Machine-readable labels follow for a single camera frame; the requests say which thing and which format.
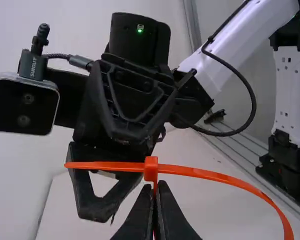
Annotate black cable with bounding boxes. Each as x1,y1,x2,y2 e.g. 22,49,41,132
192,43,258,138

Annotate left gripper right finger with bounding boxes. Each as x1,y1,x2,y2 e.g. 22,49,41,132
154,179,200,240

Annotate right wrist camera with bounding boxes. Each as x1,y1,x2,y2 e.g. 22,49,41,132
0,71,61,137

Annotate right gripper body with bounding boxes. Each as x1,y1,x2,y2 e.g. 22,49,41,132
48,53,179,154

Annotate silver rails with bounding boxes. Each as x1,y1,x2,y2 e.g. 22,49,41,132
182,0,300,224

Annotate orange cable tie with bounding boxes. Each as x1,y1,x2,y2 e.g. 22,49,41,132
63,155,295,240

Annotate grey braided cable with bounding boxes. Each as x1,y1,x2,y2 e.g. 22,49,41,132
17,22,95,81

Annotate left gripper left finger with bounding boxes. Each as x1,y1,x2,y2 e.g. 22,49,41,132
109,183,154,240

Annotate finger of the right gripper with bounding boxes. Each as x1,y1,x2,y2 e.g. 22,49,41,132
64,140,155,224

